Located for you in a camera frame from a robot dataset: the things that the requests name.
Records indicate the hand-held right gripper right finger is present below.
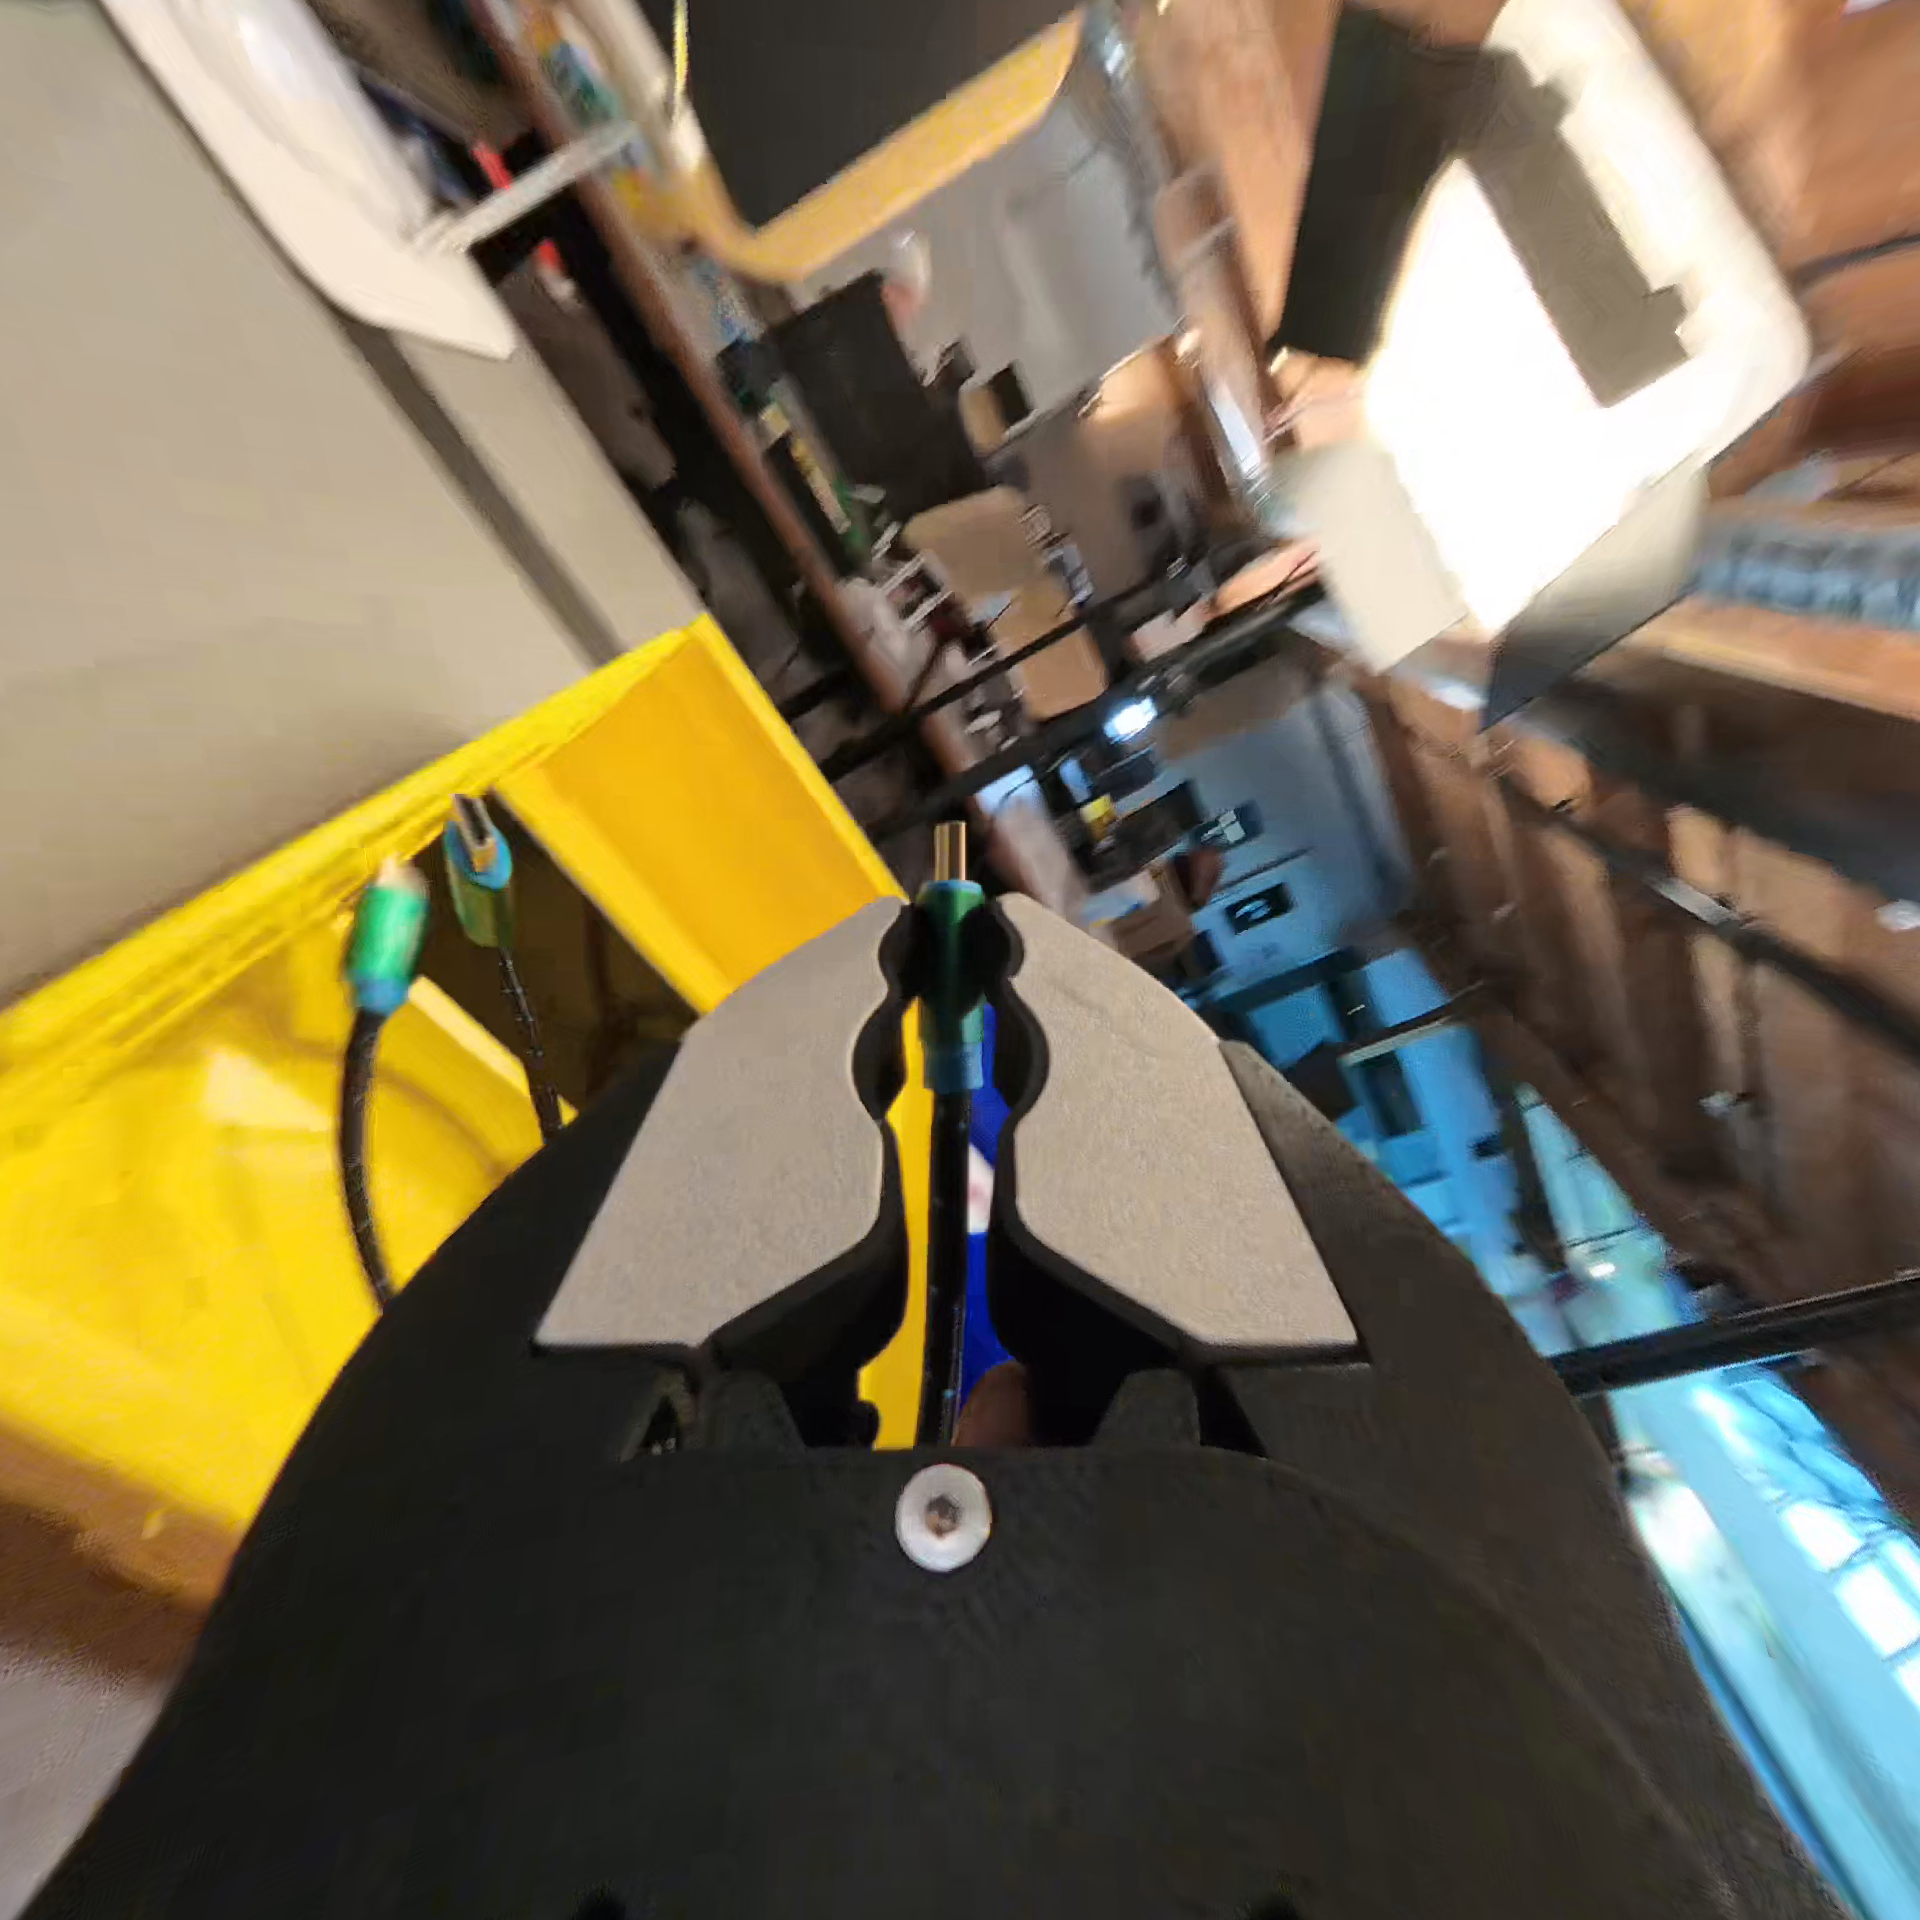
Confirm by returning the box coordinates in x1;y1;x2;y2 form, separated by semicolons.
989;892;1367;1366

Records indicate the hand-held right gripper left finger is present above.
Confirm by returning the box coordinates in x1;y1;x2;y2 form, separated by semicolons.
533;895;915;1363

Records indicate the green plug braided cable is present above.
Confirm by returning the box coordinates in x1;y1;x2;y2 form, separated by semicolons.
438;791;569;1137
911;823;993;1444
336;857;433;1309

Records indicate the yellow plastic bin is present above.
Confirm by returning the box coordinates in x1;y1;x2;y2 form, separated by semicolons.
0;615;938;1599

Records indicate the ceiling light panel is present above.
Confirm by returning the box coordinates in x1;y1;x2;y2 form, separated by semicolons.
1275;0;1817;676

